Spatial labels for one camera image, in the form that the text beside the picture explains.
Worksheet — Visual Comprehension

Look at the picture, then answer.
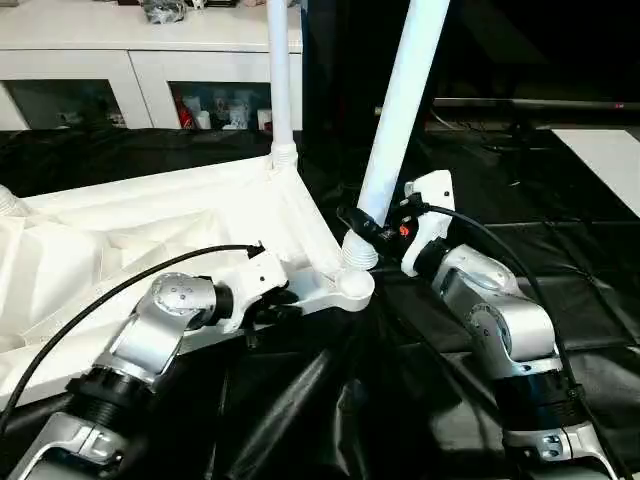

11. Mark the black work mat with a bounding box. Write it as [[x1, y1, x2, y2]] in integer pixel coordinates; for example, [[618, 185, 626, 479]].
[[0, 107, 640, 480]]

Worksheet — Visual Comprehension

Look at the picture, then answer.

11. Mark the white plastic table top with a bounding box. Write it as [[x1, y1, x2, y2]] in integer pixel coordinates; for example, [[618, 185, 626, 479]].
[[0, 154, 376, 406]]

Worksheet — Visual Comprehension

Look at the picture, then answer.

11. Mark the tall white jar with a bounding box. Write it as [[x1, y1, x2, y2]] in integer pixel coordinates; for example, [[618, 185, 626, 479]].
[[224, 94, 249, 130]]

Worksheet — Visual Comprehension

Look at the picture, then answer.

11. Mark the white flat board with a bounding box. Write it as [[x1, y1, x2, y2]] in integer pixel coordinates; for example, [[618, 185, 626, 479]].
[[549, 128, 640, 220]]

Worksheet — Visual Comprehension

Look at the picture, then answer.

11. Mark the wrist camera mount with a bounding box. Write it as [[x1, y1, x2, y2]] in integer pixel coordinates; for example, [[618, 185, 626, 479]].
[[222, 249, 290, 334], [399, 169, 455, 276]]

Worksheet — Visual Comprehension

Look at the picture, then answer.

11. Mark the white sideboard cabinet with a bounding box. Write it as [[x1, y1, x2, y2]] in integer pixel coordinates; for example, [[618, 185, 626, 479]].
[[0, 0, 305, 132]]

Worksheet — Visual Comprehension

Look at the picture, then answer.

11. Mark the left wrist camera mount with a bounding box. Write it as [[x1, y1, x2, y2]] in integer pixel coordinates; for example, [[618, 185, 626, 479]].
[[222, 249, 290, 334]]

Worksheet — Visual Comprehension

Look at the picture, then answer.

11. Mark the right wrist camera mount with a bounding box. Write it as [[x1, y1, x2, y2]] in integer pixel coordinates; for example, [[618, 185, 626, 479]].
[[399, 169, 455, 276]]

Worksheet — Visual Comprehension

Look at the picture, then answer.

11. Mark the white tapered table leg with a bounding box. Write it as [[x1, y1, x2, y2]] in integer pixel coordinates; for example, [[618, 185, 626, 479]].
[[0, 184, 24, 217], [342, 0, 451, 274], [266, 0, 300, 171]]

